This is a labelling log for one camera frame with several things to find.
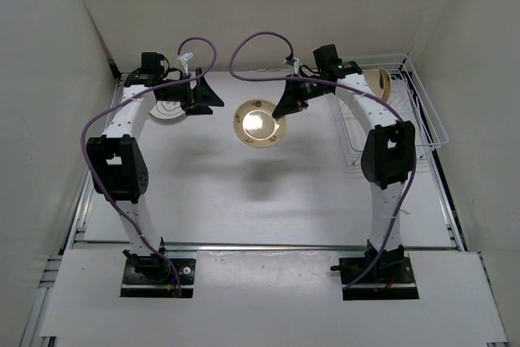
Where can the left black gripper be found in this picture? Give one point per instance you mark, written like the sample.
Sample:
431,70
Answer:
205,97

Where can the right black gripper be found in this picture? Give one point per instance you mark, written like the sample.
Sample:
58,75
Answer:
292,100

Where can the white green-rimmed plate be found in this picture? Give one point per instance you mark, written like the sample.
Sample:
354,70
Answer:
167,112

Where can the cream plate with dark mark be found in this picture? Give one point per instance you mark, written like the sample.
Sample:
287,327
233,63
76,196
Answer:
255,125

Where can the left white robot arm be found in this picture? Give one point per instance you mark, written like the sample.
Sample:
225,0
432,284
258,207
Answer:
119,168

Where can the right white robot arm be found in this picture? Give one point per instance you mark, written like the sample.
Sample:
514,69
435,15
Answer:
388,156

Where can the cream plate with red seal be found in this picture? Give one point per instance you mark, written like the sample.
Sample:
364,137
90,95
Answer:
379,81

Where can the white front board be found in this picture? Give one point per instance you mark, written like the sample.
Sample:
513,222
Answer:
280,299

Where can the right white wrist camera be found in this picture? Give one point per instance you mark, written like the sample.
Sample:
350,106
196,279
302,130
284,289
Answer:
293,63

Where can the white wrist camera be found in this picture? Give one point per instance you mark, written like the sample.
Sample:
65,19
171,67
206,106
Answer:
293,63
184,60

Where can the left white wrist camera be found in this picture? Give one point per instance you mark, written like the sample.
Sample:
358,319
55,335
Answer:
184,60

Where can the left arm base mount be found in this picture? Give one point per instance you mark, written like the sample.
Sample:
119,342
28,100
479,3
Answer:
152,277

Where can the aluminium frame rail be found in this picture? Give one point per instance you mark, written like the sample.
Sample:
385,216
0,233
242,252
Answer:
191,247

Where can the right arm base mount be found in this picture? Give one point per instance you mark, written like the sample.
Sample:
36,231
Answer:
388,284

